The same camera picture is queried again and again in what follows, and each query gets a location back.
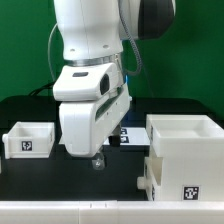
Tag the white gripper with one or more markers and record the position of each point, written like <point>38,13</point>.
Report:
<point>86,125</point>

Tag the small white drawer with knob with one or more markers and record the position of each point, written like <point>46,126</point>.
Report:
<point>150,181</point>

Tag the large white drawer cabinet box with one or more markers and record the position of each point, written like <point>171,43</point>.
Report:
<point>192,149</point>

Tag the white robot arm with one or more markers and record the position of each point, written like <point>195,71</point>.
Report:
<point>99,38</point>

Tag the white marker sheet on table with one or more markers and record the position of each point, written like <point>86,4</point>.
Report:
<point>134,136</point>

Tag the white front rail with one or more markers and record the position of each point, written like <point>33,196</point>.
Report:
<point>111,212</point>

